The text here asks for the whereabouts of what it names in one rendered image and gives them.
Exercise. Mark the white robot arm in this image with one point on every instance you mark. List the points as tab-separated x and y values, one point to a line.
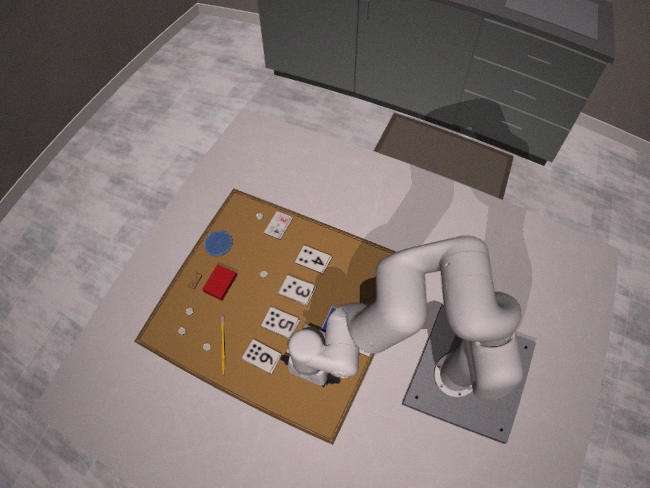
400	311

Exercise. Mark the brown square mat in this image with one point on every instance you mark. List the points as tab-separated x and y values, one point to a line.
348	406
350	277

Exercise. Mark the dark blue card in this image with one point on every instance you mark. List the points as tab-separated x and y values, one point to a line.
323	328

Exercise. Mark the red rectangular box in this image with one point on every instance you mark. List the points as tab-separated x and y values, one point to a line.
219	282

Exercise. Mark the blue round disc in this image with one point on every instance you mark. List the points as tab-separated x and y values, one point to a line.
218	243

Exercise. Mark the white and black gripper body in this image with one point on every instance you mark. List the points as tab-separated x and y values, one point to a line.
319	378

